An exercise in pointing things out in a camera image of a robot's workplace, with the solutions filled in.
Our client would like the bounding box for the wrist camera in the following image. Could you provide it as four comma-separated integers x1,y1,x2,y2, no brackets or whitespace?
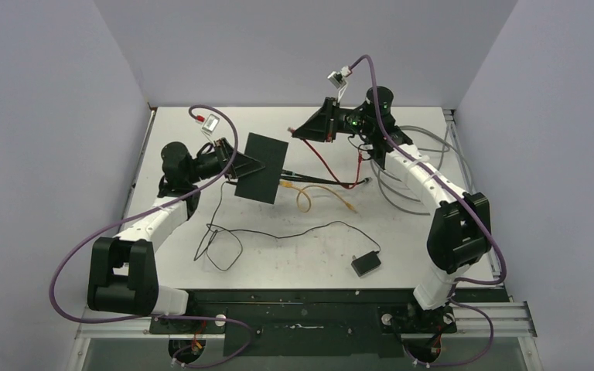
197,114,220,137
327,70,347,90

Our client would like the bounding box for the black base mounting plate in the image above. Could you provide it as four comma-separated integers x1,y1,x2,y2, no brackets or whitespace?
147,289,462,358

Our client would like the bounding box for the aluminium front rail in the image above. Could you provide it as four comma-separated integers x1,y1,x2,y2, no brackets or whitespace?
76,301,538,339

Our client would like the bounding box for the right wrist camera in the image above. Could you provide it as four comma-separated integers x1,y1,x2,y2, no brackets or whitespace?
327,70,347,90

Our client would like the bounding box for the yellow ethernet cable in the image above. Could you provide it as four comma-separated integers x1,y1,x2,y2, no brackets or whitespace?
279,180,357,214

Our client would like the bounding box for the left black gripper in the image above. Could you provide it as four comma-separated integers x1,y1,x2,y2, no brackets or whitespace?
186,138,265,185

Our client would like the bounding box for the black power adapter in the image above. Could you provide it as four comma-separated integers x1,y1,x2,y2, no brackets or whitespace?
350,251,381,277

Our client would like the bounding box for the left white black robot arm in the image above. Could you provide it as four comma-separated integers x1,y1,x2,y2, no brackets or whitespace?
87,138,265,333

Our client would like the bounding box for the grey ethernet cable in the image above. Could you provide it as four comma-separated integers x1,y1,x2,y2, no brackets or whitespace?
369,124,476,216

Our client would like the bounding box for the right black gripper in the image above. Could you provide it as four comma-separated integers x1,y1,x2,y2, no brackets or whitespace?
292,97,374,144

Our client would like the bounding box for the black network switch box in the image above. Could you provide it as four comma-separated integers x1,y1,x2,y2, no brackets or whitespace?
234,133,288,204

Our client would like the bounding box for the black ethernet cable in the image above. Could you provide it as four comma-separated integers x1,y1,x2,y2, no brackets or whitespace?
280,169,373,186

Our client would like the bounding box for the red ethernet cable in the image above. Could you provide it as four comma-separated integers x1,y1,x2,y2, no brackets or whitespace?
287,127,364,190

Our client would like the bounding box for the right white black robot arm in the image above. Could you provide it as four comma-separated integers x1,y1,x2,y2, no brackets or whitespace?
290,86,490,331

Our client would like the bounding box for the thin black power cord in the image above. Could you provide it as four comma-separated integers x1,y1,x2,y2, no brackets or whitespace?
193,181,382,272

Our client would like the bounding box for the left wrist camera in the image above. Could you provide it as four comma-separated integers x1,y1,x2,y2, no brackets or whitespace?
197,114,220,137

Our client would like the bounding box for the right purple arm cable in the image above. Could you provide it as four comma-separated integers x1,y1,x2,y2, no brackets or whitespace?
348,54,508,369

